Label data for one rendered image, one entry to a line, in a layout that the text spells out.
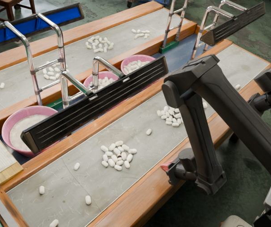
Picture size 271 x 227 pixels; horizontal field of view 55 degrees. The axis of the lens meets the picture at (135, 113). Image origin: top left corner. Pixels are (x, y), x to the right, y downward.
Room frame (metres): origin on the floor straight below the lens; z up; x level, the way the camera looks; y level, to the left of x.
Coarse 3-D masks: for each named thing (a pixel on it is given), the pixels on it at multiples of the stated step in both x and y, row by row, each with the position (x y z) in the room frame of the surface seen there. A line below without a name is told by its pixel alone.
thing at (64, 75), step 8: (96, 56) 0.82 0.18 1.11; (96, 64) 0.82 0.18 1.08; (104, 64) 0.78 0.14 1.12; (64, 72) 0.69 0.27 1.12; (96, 72) 0.82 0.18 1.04; (112, 72) 0.75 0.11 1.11; (120, 72) 0.74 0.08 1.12; (64, 80) 0.70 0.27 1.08; (72, 80) 0.66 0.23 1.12; (96, 80) 0.82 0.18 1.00; (128, 80) 0.73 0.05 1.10; (64, 88) 0.69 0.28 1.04; (80, 88) 0.63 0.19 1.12; (88, 88) 0.79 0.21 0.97; (96, 88) 0.82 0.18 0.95; (64, 96) 0.69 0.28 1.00; (72, 96) 0.73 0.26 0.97; (96, 96) 0.61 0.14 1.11; (64, 104) 0.69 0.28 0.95
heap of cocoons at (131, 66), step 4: (128, 64) 1.31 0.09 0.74; (132, 64) 1.33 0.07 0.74; (136, 64) 1.35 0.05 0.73; (140, 64) 1.36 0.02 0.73; (144, 64) 1.36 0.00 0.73; (124, 68) 1.26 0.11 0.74; (128, 68) 1.27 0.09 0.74; (132, 68) 1.29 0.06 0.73; (136, 68) 1.29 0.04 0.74; (124, 72) 1.25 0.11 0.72; (128, 72) 1.25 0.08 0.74; (152, 84) 1.17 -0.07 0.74
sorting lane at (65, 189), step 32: (224, 64) 1.50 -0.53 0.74; (256, 64) 1.57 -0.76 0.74; (160, 96) 1.07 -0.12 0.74; (128, 128) 0.81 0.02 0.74; (160, 128) 0.84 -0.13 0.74; (64, 160) 0.57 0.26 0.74; (96, 160) 0.60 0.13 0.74; (160, 160) 0.65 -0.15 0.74; (32, 192) 0.41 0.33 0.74; (64, 192) 0.43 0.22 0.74; (96, 192) 0.46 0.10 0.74; (32, 224) 0.30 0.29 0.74; (64, 224) 0.32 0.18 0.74
